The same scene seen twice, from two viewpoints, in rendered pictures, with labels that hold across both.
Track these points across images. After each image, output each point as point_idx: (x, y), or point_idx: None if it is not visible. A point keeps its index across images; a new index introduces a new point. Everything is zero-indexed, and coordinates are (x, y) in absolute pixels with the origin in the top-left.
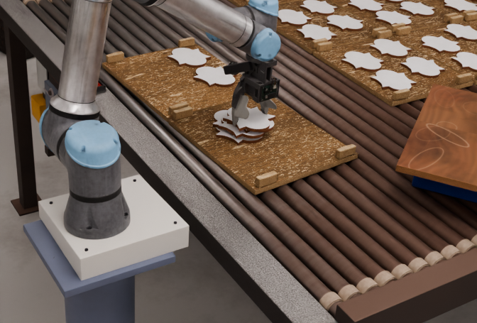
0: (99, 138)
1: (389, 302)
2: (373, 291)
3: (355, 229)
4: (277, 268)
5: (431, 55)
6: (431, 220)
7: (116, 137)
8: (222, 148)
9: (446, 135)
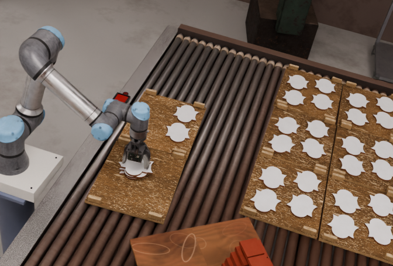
0: (7, 128)
1: None
2: None
3: (91, 254)
4: (31, 241)
5: (326, 203)
6: None
7: (14, 131)
8: (111, 170)
9: (188, 247)
